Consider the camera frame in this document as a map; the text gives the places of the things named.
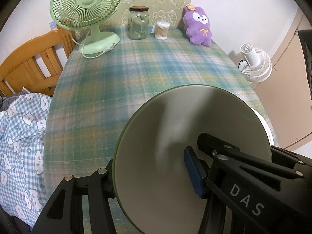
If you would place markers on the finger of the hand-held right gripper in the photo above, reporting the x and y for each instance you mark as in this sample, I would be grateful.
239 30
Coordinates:
243 195
290 159

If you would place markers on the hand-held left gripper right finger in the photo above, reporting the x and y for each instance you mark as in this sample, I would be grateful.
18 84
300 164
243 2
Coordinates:
195 173

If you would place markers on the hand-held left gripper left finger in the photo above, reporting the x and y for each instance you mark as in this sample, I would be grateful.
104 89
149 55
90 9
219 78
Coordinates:
97 182

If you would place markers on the beige cabinet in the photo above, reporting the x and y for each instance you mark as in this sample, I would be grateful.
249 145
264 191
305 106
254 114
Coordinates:
287 78

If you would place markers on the blue checked printed blanket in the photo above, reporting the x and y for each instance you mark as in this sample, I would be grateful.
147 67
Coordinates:
22 151

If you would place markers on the white fan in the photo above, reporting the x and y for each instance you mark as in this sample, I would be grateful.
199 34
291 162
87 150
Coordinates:
257 68

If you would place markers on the green plaid tablecloth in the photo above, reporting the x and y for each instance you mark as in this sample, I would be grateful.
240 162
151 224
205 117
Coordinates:
121 78

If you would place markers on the dark grey cloth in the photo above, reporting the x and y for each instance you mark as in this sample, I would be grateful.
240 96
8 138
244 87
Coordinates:
9 102

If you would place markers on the wooden bed headboard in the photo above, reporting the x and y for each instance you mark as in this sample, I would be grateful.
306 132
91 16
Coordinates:
26 61

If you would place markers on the cotton swab container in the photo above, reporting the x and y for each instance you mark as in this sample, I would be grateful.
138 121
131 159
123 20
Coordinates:
162 30

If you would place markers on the purple plush toy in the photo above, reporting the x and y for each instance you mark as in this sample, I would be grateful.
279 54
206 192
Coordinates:
198 26

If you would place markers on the glass jar with dark lid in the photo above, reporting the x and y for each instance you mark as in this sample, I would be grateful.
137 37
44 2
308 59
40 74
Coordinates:
138 24

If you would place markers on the green desk fan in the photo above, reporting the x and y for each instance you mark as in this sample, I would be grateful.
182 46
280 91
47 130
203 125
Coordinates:
85 2

